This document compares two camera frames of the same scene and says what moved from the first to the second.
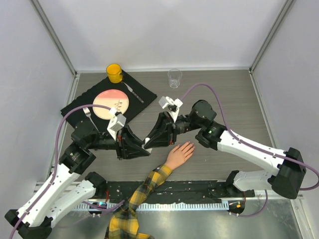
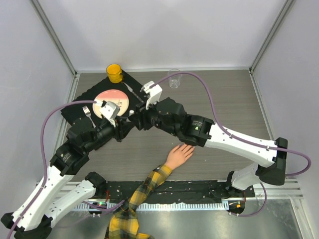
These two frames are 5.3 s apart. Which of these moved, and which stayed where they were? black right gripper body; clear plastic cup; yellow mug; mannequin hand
Moved: black right gripper body
Stayed: clear plastic cup; yellow mug; mannequin hand
